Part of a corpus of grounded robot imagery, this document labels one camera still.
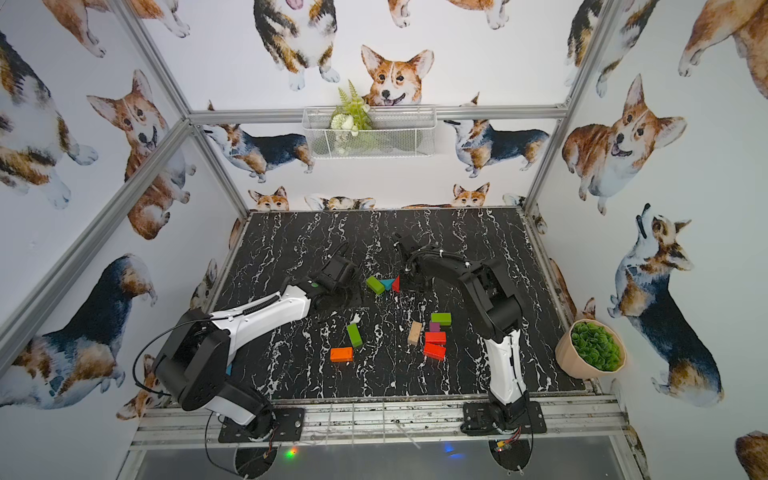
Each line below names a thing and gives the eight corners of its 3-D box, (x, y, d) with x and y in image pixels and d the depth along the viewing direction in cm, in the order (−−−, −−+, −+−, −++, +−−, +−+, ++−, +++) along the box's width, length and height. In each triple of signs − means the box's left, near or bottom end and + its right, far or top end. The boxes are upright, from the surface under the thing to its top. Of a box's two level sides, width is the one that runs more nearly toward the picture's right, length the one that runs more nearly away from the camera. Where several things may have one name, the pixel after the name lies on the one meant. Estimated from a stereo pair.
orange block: (330, 362, 86) (328, 359, 84) (332, 350, 88) (330, 347, 86) (352, 362, 86) (350, 359, 84) (353, 350, 88) (352, 347, 86)
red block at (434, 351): (422, 356, 87) (422, 353, 85) (424, 344, 89) (424, 341, 87) (444, 361, 86) (445, 358, 84) (445, 349, 88) (446, 346, 86)
